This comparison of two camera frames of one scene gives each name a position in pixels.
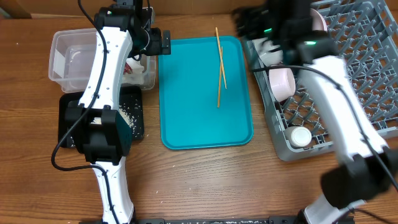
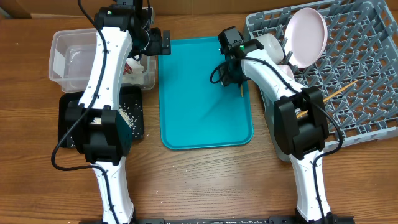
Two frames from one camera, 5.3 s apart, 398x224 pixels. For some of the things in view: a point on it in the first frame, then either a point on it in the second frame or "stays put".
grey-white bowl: [263, 50] stays put
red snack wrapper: [127, 69] stays put
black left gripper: [156, 48] stays put
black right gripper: [244, 22] → [226, 81]
